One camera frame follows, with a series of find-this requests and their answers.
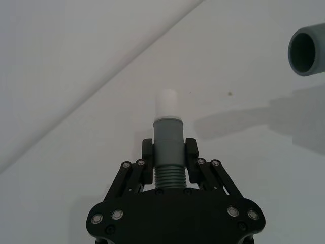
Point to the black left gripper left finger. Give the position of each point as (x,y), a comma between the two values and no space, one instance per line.
(147,162)

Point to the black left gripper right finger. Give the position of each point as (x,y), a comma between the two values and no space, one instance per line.
(192,162)

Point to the grey ribbed tube white tip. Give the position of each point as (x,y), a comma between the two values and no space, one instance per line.
(168,147)

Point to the grey hollow tube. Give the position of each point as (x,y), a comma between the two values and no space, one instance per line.
(318,38)

